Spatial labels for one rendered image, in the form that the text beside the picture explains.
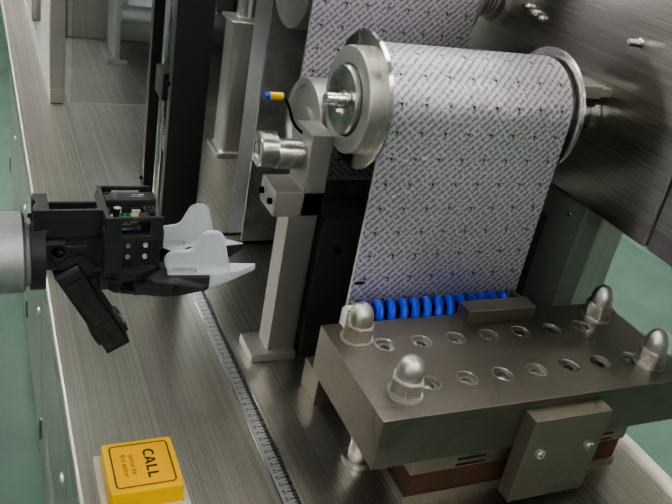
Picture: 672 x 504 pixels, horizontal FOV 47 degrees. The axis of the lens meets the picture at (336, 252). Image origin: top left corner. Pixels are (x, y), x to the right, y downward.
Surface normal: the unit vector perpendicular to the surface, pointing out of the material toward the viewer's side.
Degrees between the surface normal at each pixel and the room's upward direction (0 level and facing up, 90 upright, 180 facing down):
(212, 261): 90
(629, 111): 90
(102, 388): 0
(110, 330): 90
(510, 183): 90
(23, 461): 0
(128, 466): 0
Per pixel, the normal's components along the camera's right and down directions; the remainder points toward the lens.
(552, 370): 0.17, -0.87
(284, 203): 0.38, 0.49
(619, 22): -0.91, 0.04
